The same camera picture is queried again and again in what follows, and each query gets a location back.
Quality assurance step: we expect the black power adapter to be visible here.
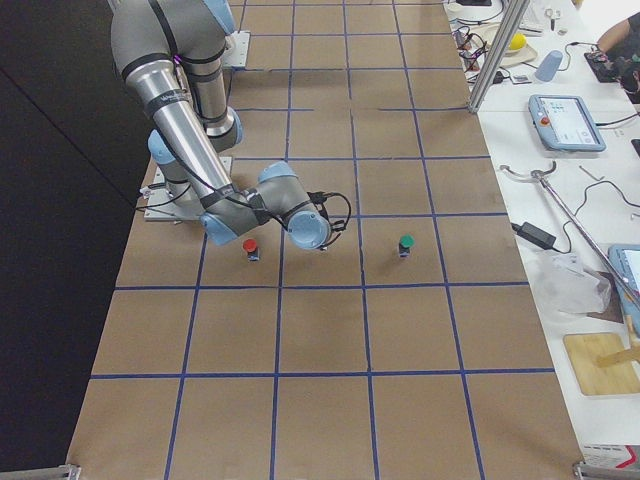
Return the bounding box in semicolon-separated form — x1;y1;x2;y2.
512;222;556;250

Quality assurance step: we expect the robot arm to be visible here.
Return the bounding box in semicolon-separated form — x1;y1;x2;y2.
111;1;333;249

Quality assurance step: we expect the translucent blue plastic cup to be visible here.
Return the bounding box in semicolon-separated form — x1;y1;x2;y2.
534;50;563;83

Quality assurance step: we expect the metal reacher rod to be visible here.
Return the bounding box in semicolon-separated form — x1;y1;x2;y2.
499;159;640;307

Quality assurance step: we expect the yellow lemon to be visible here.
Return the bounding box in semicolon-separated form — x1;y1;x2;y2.
508;32;527;52

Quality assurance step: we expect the beige square tray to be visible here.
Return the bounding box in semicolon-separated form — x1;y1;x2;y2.
477;25;538;67

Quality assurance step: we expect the green push button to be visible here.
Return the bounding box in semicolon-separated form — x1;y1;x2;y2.
398;234;415;258

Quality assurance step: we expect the red push button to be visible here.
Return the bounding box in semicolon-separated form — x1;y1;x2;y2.
242;238;260;262

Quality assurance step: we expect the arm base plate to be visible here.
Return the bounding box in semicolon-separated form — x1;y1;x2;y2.
141;156;205;222
221;31;251;70

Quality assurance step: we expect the wooden cutting board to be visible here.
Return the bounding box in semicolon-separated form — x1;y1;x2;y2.
563;333;639;396

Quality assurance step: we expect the crumpled clear plastic bag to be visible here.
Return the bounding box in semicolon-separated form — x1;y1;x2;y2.
532;252;612;314

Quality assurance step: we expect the blue teach pendant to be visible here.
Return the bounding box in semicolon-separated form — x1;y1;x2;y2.
608;244;639;335
528;95;606;153

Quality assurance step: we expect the aluminium frame post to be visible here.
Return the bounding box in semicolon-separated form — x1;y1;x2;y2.
468;0;529;114

